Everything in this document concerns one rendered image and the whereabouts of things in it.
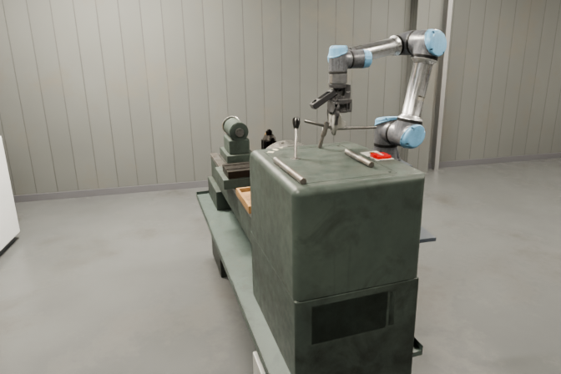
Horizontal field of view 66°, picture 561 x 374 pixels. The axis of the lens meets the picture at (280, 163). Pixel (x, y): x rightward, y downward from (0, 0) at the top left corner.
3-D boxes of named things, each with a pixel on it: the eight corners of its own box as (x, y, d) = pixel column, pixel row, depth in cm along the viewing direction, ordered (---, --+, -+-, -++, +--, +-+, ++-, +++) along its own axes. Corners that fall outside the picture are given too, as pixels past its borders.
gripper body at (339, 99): (351, 113, 179) (352, 84, 176) (333, 114, 176) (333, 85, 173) (344, 111, 186) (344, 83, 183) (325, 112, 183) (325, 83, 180)
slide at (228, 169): (297, 171, 264) (297, 164, 262) (228, 179, 251) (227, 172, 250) (288, 164, 280) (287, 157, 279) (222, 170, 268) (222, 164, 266)
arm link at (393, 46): (406, 28, 211) (324, 46, 192) (424, 27, 202) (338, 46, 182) (408, 53, 215) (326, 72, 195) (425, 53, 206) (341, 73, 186)
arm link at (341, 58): (353, 45, 172) (336, 45, 168) (352, 73, 175) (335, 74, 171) (341, 45, 179) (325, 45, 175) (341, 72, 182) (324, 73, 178)
